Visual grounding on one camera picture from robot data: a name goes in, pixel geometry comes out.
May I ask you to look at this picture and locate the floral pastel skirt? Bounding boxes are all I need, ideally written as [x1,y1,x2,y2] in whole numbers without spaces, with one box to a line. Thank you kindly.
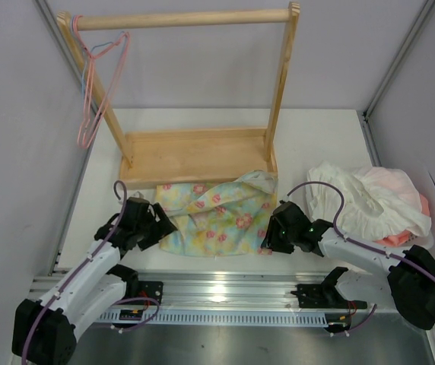
[155,170,278,257]

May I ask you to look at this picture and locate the aluminium mounting rail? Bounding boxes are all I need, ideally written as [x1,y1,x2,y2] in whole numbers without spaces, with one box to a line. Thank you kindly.
[30,269,405,309]

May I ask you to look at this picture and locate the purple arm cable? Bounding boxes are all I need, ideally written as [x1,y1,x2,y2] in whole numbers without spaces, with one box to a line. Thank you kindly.
[23,179,161,354]
[285,181,435,313]

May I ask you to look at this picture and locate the white slotted cable duct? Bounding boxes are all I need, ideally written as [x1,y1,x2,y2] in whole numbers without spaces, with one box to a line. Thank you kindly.
[96,308,328,328]

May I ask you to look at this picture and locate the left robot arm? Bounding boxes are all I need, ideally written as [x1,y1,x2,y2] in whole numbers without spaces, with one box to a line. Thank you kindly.
[11,197,177,364]

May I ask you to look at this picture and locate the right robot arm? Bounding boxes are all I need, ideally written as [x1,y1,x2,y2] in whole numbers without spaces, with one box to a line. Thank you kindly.
[262,202,435,330]

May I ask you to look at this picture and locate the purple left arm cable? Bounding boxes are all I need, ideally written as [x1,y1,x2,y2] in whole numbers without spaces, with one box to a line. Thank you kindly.
[23,179,161,354]

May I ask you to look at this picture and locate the white crumpled garment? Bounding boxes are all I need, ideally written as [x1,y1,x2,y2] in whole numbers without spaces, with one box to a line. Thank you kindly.
[306,161,419,241]

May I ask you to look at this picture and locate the wooden clothes rack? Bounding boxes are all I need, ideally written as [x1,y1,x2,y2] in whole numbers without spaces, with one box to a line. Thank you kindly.
[56,2,300,189]

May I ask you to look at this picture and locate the pink wire hanger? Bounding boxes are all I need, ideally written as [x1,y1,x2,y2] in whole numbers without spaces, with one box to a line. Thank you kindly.
[71,14,131,149]

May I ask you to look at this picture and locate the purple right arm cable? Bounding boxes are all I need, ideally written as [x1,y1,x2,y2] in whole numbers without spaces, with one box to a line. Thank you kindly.
[285,181,435,313]

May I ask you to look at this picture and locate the white plastic laundry basket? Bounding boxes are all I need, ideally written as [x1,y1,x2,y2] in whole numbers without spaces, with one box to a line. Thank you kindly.
[367,230,434,252]

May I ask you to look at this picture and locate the blue wire hanger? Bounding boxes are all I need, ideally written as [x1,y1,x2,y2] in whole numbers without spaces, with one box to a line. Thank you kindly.
[71,15,131,103]

